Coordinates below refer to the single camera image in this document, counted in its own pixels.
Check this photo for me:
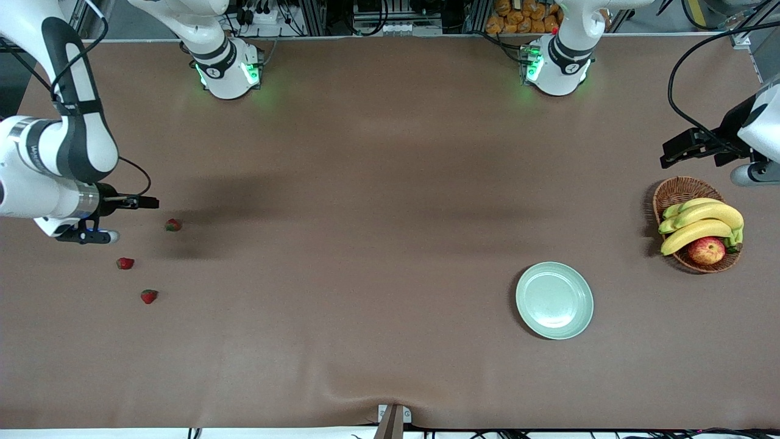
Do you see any light green round plate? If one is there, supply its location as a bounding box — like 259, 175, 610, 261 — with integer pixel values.
516, 262, 594, 340

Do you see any brown wicker basket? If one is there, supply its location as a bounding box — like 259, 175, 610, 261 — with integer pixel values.
653, 176, 743, 274

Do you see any yellow banana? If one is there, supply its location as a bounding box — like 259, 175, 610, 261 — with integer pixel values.
663, 198, 723, 219
658, 202, 745, 235
661, 219, 735, 256

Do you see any red yellow apple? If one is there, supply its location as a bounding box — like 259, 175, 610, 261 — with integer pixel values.
687, 237, 726, 266

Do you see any bag of brown buns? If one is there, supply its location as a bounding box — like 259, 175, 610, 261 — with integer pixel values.
486, 0, 564, 35

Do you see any power strip with black plugs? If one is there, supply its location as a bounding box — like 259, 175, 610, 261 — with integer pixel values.
235, 0, 281, 28

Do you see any brown table mat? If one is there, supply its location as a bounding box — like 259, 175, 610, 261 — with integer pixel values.
0, 35, 780, 430

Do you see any white power strip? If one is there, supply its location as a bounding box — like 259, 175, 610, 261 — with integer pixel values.
356, 22, 444, 36

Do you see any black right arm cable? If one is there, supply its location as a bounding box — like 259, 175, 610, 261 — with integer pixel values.
51, 0, 152, 197

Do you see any aluminium frame rail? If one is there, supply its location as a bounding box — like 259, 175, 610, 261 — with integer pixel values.
731, 27, 780, 83

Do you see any aluminium frame post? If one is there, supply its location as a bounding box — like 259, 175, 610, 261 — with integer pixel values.
466, 0, 491, 34
303, 0, 327, 36

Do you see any brown camera pole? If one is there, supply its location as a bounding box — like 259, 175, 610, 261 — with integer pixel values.
373, 405, 405, 439

